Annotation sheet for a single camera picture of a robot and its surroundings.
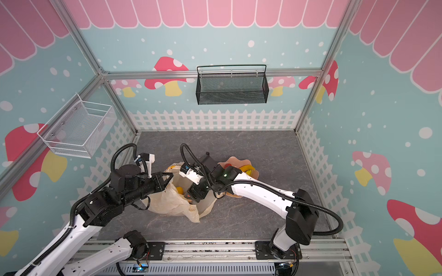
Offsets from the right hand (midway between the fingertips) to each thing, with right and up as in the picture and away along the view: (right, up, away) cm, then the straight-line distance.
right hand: (189, 189), depth 73 cm
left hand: (-5, +6, -6) cm, 10 cm away
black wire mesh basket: (+13, +50, +21) cm, 56 cm away
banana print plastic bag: (-5, -2, -7) cm, 9 cm away
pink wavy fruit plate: (+21, +9, +26) cm, 35 cm away
